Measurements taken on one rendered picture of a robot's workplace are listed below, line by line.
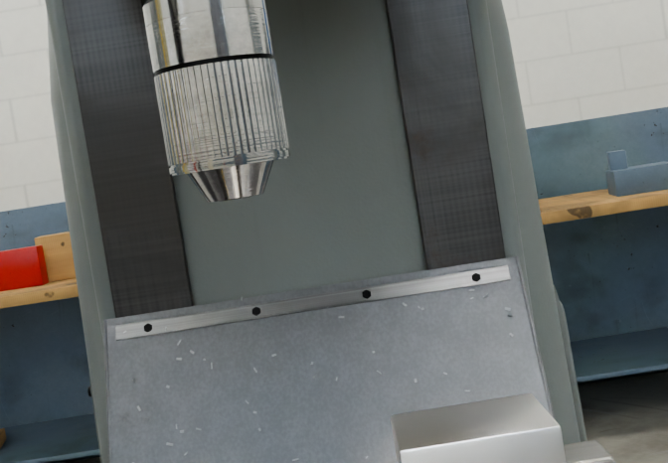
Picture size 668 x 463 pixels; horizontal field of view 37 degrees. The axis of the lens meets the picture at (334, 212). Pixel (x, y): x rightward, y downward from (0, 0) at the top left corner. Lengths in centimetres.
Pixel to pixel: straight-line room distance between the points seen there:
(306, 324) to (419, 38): 23
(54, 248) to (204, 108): 392
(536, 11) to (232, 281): 401
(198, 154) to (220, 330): 40
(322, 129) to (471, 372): 21
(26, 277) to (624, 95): 273
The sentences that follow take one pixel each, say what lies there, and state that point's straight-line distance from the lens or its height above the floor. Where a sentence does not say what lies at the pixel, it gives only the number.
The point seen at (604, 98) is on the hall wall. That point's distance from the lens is 474.
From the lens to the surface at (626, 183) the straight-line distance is 410.
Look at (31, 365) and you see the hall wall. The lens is 491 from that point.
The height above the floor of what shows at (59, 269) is 93.
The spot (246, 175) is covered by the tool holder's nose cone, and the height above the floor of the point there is 120.
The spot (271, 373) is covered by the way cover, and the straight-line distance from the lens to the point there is 75.
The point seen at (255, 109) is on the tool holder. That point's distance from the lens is 37.
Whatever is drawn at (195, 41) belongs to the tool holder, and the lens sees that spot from 37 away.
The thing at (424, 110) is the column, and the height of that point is 122.
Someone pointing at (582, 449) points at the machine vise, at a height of 106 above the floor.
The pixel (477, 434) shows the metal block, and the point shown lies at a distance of 38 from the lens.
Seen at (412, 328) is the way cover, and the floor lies 107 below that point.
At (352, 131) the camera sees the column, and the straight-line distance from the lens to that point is 76.
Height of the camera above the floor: 120
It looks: 3 degrees down
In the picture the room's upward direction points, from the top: 9 degrees counter-clockwise
